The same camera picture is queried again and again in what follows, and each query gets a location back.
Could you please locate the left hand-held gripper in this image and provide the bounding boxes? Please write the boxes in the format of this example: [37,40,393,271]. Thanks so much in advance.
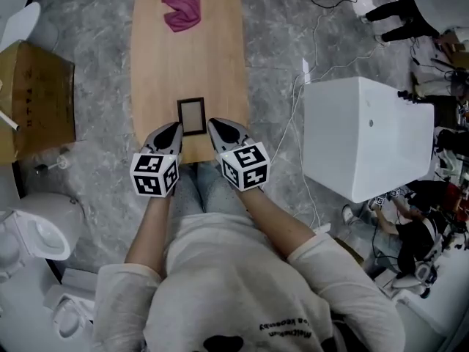
[130,122,184,198]

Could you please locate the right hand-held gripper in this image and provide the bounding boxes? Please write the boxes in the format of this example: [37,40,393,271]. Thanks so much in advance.
[207,118,271,192]

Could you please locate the black picture frame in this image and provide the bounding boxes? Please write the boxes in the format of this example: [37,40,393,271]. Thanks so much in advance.
[177,97,207,137]

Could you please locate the person's right forearm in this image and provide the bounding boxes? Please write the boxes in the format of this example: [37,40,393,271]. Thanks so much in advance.
[234,188,318,260]

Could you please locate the person's left forearm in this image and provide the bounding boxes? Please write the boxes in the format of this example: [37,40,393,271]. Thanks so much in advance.
[124,192,173,280]

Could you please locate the wooden coffee table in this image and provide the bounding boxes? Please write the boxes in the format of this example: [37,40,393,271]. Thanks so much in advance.
[130,0,250,166]

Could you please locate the person's grey speckled trousers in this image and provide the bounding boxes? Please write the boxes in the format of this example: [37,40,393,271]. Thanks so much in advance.
[170,163,254,230]

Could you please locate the white toilet brush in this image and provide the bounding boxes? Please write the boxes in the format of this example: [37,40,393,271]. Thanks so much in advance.
[34,155,70,174]

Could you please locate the white bathtub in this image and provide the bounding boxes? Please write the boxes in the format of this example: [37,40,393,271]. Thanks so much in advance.
[303,76,435,204]

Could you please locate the pink cloth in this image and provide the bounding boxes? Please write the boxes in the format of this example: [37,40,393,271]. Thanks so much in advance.
[160,0,202,34]

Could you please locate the large cardboard box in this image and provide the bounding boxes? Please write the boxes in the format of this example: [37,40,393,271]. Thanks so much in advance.
[0,40,77,166]

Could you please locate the white toilet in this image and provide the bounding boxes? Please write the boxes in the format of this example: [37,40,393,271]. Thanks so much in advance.
[43,268,100,340]
[0,191,85,262]

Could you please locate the person's beige shirt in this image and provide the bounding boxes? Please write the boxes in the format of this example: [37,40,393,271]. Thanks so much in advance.
[93,213,404,352]

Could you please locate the black bathtub faucet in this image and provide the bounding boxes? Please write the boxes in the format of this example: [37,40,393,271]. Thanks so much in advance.
[397,89,428,105]

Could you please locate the white cable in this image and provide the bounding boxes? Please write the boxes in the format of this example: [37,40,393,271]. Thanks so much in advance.
[269,11,378,234]

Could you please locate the white long-handled brush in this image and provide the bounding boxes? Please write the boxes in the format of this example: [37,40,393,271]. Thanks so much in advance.
[0,110,19,131]

